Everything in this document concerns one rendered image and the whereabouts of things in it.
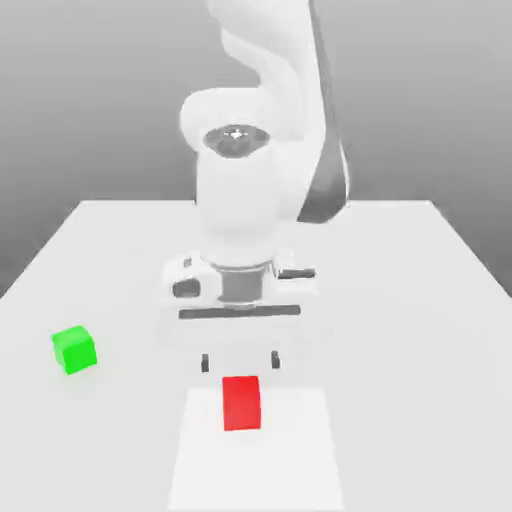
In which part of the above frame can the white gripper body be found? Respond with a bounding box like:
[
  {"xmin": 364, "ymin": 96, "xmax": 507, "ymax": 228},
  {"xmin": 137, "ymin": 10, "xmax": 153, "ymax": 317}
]
[{"xmin": 172, "ymin": 303, "xmax": 306, "ymax": 357}]

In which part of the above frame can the small red cube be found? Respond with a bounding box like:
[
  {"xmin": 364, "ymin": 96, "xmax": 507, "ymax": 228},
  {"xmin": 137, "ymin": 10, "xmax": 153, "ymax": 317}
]
[{"xmin": 221, "ymin": 374, "xmax": 262, "ymax": 432}]

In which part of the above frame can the small green cube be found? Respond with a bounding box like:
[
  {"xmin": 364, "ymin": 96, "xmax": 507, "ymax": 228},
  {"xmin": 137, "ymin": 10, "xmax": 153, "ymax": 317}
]
[{"xmin": 50, "ymin": 324, "xmax": 99, "ymax": 376}]

